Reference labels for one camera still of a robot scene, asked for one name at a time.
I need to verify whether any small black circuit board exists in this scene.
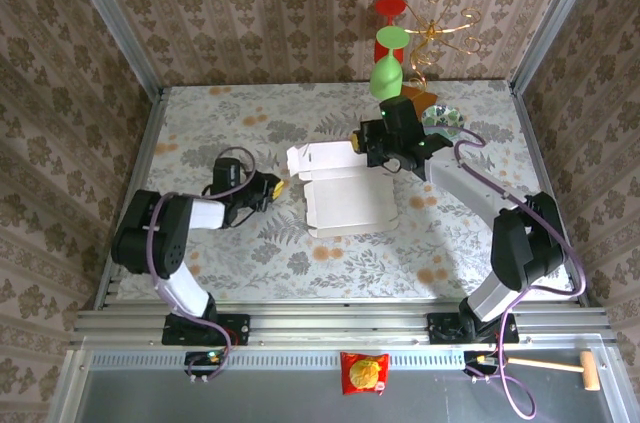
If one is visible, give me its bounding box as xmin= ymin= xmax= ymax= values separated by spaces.
xmin=463 ymin=350 xmax=501 ymax=377
xmin=184 ymin=350 xmax=226 ymax=377

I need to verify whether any leaf patterned bowl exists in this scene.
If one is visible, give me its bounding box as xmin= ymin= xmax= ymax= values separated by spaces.
xmin=420 ymin=103 xmax=466 ymax=130

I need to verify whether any aluminium side rail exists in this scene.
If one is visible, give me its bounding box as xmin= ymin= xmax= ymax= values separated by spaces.
xmin=92 ymin=87 xmax=169 ymax=312
xmin=507 ymin=80 xmax=592 ymax=308

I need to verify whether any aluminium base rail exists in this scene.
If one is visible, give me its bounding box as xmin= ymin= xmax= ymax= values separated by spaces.
xmin=69 ymin=300 xmax=614 ymax=350

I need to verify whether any grey metal panel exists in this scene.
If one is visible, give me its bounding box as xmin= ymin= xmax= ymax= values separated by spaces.
xmin=47 ymin=348 xmax=640 ymax=423

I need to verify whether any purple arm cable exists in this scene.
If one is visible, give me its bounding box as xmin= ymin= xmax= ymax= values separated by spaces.
xmin=423 ymin=124 xmax=587 ymax=419
xmin=148 ymin=146 xmax=257 ymax=384

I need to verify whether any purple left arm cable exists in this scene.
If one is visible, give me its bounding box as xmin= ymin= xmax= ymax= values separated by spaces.
xmin=148 ymin=146 xmax=257 ymax=384

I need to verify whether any wooden mallet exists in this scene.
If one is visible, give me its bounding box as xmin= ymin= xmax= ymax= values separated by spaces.
xmin=507 ymin=350 xmax=601 ymax=392

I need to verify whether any gold wire glass rack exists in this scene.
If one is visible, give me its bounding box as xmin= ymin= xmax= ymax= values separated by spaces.
xmin=407 ymin=0 xmax=482 ymax=94

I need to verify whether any red wine glass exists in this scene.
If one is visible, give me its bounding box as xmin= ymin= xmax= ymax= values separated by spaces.
xmin=373 ymin=0 xmax=412 ymax=64

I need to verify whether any grey slotted strip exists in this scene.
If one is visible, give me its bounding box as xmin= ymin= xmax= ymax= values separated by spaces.
xmin=79 ymin=352 xmax=609 ymax=370

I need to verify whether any red snack packet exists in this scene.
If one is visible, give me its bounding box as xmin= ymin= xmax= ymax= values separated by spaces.
xmin=339 ymin=351 xmax=390 ymax=396

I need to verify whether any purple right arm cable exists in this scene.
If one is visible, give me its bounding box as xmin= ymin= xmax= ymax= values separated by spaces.
xmin=423 ymin=124 xmax=587 ymax=419

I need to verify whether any green wine glass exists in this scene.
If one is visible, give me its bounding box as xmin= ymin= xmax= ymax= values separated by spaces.
xmin=368 ymin=25 xmax=413 ymax=101

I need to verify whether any pink and white paper box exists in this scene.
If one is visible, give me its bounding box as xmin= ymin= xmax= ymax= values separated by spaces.
xmin=285 ymin=139 xmax=401 ymax=240

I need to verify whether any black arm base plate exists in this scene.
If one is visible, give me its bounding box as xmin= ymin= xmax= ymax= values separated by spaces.
xmin=427 ymin=311 xmax=520 ymax=345
xmin=161 ymin=313 xmax=251 ymax=347

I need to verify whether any floral tablecloth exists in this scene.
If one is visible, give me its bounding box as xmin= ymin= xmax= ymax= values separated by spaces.
xmin=107 ymin=80 xmax=575 ymax=302

